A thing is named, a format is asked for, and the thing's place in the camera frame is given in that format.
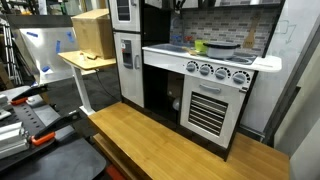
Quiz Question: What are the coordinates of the wooden spatula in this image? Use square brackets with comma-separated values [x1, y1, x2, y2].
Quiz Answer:
[182, 46, 200, 56]

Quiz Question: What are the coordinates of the grey pot with black handles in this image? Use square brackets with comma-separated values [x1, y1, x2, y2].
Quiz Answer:
[203, 41, 241, 61]

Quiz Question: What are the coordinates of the grey round object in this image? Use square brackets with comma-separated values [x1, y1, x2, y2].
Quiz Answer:
[172, 97, 181, 112]

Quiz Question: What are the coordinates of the white toy fridge door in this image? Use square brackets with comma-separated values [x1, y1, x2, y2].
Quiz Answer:
[113, 31, 145, 109]

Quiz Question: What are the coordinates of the grey round stove knob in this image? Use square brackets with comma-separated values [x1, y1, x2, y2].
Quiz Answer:
[198, 63, 215, 77]
[231, 70, 251, 86]
[214, 66, 231, 81]
[185, 61, 198, 74]

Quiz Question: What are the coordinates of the light wooden platform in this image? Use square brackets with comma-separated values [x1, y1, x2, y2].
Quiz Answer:
[88, 101, 290, 180]

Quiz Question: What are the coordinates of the green plastic cup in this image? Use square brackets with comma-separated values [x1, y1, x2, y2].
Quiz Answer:
[194, 39, 210, 54]

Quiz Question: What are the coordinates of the white oven door with vent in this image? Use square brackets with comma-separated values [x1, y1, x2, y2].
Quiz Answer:
[179, 75, 247, 150]

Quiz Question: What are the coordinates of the white toy freezer door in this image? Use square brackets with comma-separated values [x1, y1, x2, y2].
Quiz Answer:
[108, 0, 142, 34]

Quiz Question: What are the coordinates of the cardboard box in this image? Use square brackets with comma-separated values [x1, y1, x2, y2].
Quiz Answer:
[71, 8, 116, 60]

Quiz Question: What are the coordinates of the wooden desk with white leg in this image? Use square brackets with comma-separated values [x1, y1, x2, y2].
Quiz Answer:
[58, 49, 118, 117]

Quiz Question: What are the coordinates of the red flat object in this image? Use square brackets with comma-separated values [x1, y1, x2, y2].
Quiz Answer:
[105, 164, 127, 180]

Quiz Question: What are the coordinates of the slotted wooden turner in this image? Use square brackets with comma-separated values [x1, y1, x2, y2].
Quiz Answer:
[242, 14, 260, 50]

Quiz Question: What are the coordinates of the black electric stovetop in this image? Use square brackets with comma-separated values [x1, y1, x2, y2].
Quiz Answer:
[108, 0, 284, 163]

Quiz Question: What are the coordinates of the black perforated workbench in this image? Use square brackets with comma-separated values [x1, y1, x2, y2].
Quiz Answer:
[0, 99, 108, 180]

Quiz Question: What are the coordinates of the metal sheet with blue tape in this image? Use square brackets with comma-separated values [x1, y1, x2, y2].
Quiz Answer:
[12, 27, 82, 86]

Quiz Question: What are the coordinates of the aluminium extrusion block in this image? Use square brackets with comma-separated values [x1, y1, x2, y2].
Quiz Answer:
[0, 121, 30, 160]

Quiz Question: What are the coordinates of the grey oven door handle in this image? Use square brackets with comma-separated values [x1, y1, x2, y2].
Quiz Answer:
[198, 83, 222, 95]

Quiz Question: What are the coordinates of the black floor cable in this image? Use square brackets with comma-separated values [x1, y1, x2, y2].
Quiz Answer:
[94, 69, 122, 103]

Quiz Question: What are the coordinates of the black clamp with orange handle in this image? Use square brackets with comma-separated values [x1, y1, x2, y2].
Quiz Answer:
[9, 84, 50, 106]
[29, 109, 82, 148]

